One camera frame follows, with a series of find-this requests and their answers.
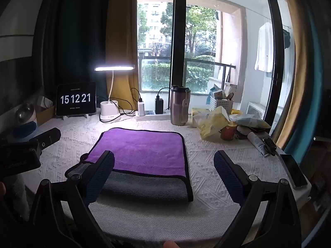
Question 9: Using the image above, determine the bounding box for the purple towel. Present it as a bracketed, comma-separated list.
[80, 128, 189, 179]

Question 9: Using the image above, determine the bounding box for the balcony railing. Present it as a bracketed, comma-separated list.
[138, 55, 237, 70]

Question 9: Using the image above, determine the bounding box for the grey snack bag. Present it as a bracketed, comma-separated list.
[229, 114, 271, 130]

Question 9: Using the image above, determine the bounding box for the dark green curtain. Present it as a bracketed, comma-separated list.
[34, 0, 112, 105]

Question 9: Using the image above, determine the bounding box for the orange cup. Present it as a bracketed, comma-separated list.
[220, 124, 237, 141]

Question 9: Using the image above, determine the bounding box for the white plastic basket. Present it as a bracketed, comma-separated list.
[209, 95, 235, 112]

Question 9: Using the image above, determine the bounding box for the white appliance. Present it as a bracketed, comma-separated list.
[247, 102, 267, 121]

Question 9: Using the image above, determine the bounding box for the teal hanging garment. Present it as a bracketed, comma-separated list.
[282, 30, 291, 50]

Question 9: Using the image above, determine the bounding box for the white tablet stand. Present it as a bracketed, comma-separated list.
[62, 112, 89, 121]

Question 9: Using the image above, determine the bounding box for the smartphone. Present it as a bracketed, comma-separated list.
[279, 154, 309, 189]

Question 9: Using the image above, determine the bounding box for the white power strip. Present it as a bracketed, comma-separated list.
[136, 110, 172, 121]

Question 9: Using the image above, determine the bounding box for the yellow curtain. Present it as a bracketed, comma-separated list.
[106, 0, 142, 114]

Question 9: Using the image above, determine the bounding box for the white tube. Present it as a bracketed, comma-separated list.
[247, 131, 271, 157]

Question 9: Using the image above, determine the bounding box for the white textured tablecloth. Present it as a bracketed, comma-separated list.
[28, 114, 312, 241]

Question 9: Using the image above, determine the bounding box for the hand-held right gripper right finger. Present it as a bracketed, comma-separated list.
[213, 150, 303, 248]

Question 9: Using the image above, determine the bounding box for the white hanging shirt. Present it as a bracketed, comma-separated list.
[254, 22, 275, 73]

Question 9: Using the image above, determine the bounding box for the black tablet clock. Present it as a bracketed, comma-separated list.
[56, 82, 98, 116]

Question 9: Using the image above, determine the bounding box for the white desk lamp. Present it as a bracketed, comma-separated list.
[94, 63, 136, 123]

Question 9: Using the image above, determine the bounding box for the grey towel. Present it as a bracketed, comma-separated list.
[100, 170, 194, 202]

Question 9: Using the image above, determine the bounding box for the white and blue round device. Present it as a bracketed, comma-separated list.
[13, 103, 40, 140]

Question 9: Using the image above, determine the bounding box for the cardboard box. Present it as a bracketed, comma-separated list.
[36, 95, 56, 124]

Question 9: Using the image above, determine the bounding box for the yellow tissue packet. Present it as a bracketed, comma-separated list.
[198, 106, 231, 139]

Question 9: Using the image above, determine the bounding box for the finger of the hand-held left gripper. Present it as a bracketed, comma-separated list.
[30, 127, 62, 159]

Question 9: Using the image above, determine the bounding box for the black clip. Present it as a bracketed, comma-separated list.
[261, 136, 278, 157]

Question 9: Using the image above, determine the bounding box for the steel tumbler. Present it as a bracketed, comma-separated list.
[169, 85, 191, 126]

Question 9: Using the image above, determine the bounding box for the black cable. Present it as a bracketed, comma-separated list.
[119, 87, 142, 115]
[157, 87, 171, 100]

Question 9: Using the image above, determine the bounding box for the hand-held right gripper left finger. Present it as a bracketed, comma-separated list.
[28, 150, 115, 248]

